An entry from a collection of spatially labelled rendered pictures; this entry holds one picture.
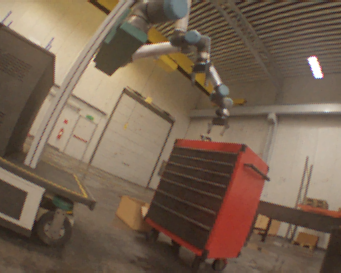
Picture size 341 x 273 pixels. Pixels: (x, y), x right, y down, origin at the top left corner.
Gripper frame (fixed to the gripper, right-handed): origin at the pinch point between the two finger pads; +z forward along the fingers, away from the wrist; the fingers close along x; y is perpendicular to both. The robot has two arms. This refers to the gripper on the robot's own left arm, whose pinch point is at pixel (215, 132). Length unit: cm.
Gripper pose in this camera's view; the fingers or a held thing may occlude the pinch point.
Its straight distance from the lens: 170.5
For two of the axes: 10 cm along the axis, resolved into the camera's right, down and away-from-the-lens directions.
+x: -7.0, -1.2, 7.0
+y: 5.5, 5.4, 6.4
